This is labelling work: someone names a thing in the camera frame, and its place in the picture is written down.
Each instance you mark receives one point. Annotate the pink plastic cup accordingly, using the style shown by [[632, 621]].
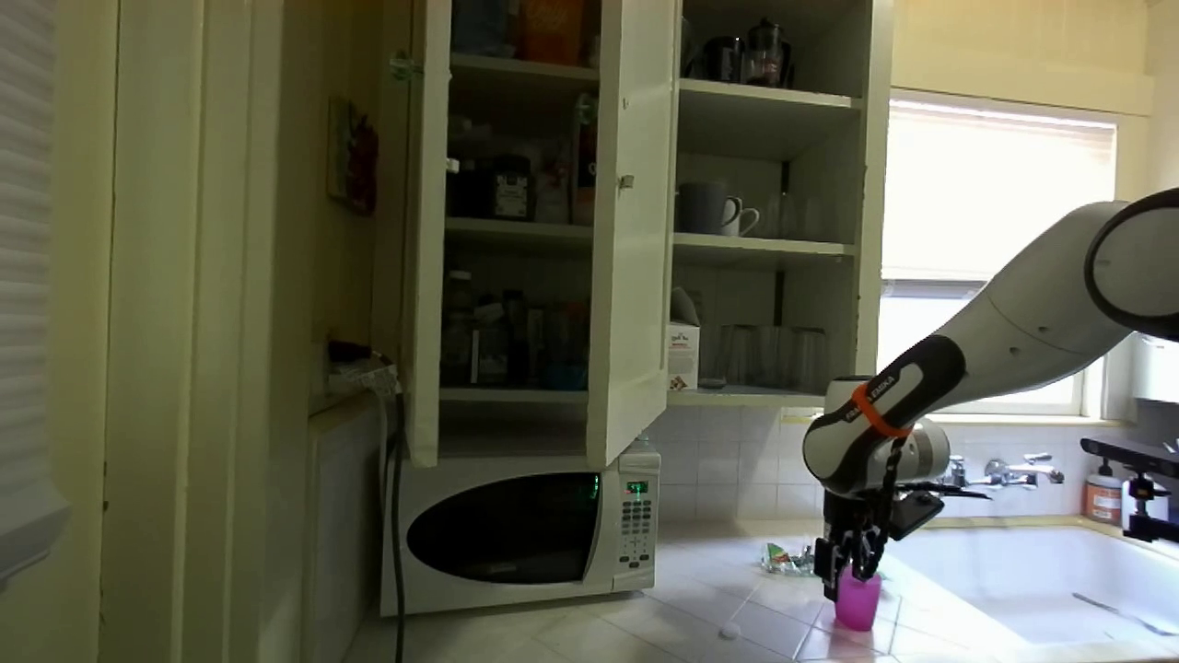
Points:
[[857, 603]]

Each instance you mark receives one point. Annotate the white microwave oven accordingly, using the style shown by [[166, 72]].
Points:
[[533, 529]]

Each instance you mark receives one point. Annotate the orange food bag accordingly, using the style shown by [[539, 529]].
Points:
[[550, 33]]

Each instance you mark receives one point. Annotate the cream cabinet door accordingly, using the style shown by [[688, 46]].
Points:
[[632, 224]]

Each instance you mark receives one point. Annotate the white sink basin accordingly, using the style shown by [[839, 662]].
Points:
[[1057, 583]]

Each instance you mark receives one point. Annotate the clear candy wrapper packet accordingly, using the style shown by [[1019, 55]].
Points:
[[786, 563]]

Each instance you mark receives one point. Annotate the chrome wall faucet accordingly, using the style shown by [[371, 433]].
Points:
[[1005, 475]]

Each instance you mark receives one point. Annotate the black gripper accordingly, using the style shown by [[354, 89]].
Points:
[[858, 529]]

